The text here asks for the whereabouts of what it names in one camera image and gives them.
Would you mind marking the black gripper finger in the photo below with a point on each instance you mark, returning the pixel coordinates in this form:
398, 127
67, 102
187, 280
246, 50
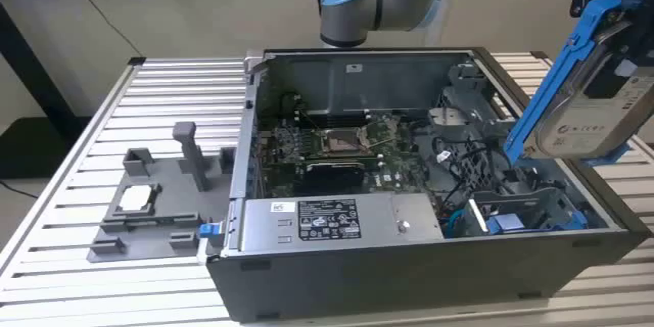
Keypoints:
607, 82

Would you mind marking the blue case latch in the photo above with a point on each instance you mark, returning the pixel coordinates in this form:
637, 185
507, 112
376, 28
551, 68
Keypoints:
205, 230

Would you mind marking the grey parts rack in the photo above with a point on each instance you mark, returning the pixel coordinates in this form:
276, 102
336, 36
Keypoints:
168, 200

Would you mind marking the black desk leg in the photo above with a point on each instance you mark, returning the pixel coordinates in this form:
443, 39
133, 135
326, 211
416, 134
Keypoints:
31, 86

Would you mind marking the silver CPU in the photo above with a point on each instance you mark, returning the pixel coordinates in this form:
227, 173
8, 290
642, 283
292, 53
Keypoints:
136, 198

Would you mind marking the black graphics card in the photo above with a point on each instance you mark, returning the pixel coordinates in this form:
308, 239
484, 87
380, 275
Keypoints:
334, 177

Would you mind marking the silver power supply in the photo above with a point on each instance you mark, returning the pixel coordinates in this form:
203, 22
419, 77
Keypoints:
266, 227

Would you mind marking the green motherboard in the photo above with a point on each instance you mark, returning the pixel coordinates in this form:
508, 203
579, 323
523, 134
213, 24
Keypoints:
398, 174

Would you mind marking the black open PC case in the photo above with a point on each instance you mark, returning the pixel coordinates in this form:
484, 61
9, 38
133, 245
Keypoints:
388, 285

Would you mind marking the CPU socket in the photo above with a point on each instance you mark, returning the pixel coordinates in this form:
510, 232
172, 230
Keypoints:
340, 142

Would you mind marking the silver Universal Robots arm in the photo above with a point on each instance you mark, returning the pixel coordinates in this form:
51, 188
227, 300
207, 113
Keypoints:
352, 13

